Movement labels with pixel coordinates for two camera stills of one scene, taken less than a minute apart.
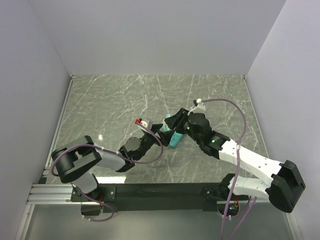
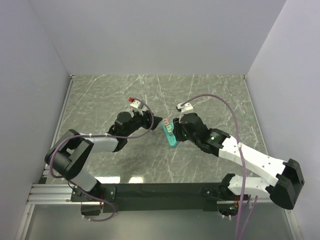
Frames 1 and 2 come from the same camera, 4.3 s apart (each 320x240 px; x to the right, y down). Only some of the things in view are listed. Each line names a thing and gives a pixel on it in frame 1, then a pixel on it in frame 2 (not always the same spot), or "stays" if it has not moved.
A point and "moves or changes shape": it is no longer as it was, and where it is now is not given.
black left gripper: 165,137 → 146,116
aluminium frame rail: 46,194 stays
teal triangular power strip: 176,137 moves or changes shape
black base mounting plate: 153,196 stays
